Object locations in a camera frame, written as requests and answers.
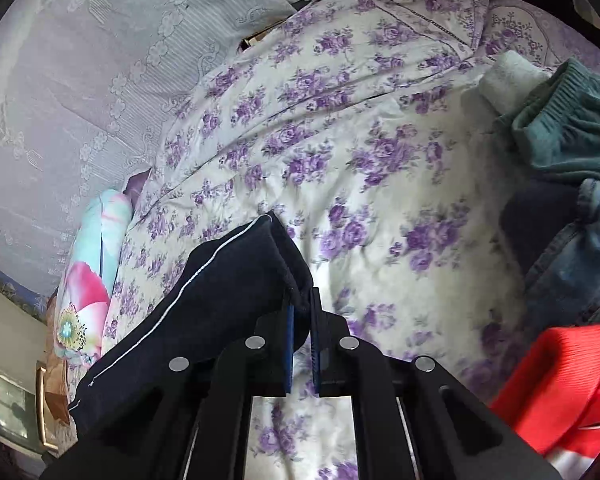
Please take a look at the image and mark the window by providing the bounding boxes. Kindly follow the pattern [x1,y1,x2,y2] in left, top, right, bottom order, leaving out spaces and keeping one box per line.
[0,357,37,447]

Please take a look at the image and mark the white folded cloth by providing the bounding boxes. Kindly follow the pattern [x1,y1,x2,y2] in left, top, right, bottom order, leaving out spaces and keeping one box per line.
[480,51,554,114]

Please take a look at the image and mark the green sweatpants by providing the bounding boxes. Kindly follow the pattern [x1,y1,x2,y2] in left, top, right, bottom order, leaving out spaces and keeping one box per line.
[495,57,600,187]

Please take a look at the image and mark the folded teal pink floral quilt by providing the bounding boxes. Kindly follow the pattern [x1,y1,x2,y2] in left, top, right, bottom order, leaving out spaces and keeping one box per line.
[52,189,133,367]

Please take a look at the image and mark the white lace cloth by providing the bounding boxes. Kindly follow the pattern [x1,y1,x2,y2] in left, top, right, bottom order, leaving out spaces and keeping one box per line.
[0,0,371,306]

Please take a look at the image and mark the wooden frame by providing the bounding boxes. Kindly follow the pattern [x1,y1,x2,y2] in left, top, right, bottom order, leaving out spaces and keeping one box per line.
[34,360,62,453]

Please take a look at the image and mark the blue jeans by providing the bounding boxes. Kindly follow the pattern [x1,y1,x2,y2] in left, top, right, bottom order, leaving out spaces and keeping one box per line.
[522,177,600,332]

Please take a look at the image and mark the lilac lace pillow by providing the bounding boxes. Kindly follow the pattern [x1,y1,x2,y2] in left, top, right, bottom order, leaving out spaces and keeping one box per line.
[485,0,600,92]

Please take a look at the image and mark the blue printed cloth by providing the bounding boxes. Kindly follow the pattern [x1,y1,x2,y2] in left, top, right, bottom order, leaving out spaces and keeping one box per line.
[0,254,51,322]

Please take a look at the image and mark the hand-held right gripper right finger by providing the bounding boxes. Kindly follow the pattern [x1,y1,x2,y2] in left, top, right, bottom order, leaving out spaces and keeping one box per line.
[309,287,565,480]

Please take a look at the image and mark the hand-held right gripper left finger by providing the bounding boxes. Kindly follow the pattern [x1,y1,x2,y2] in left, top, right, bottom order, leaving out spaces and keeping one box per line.
[41,304,296,480]

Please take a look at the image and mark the purple floral bedspread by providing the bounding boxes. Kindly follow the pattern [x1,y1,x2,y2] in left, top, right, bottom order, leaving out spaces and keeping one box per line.
[102,0,576,480]

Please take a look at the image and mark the purple floral pillow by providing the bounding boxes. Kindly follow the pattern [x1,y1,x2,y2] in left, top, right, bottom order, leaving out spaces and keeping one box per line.
[352,0,523,52]

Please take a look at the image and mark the black pants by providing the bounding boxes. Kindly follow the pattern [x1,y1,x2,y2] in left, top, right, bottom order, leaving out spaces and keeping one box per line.
[67,212,315,441]

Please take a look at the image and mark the dark navy garment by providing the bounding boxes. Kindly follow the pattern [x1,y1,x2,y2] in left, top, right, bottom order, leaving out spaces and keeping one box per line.
[499,180,582,277]

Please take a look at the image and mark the red garment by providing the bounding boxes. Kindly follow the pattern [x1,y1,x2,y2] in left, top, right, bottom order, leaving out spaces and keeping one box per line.
[487,312,600,476]

